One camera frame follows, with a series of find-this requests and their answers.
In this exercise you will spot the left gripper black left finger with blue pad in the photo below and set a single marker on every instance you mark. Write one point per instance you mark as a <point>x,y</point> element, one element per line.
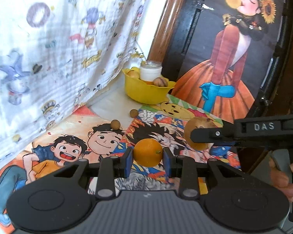
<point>112,168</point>

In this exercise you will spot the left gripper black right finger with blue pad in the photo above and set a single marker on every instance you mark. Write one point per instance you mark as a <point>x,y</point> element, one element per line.
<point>184,168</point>

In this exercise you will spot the small orange fruit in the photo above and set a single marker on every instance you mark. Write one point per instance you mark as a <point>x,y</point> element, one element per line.
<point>148,152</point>

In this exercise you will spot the small brown round fruit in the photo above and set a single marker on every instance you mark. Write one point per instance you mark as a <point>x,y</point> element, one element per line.
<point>133,113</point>
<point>115,124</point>

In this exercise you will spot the brown oval fruit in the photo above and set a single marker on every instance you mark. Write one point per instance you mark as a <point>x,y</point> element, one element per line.
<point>196,134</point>

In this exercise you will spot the person's right hand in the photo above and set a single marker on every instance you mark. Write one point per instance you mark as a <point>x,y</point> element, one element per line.
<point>281,181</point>

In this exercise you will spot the grey haired character poster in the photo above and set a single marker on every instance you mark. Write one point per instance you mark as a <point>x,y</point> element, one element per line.
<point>139,182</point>

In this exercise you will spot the two boys cartoon poster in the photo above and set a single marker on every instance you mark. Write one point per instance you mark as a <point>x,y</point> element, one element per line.
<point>83,135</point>

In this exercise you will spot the anime fighters poster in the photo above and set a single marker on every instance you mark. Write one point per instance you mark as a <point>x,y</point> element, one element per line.
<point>169,132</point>

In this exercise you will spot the winnie pooh poster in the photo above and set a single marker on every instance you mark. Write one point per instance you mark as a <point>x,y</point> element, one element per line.
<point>177,108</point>

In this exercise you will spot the yellow plastic bowl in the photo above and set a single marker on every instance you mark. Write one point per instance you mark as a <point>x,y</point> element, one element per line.
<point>144,93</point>

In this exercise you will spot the girl bubblegum poster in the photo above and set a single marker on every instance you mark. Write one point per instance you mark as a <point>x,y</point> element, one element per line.
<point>229,56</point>

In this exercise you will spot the striped fruit in bowl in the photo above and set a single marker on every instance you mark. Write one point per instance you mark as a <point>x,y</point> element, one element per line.
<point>160,82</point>

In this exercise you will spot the yellow fruit in bowl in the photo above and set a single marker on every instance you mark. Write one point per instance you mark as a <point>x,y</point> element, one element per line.
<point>133,74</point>

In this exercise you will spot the white glass jar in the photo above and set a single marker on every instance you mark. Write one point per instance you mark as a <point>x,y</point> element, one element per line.
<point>150,70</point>

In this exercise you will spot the white cartoon print cloth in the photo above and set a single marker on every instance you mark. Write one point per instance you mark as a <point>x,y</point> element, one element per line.
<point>54,56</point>

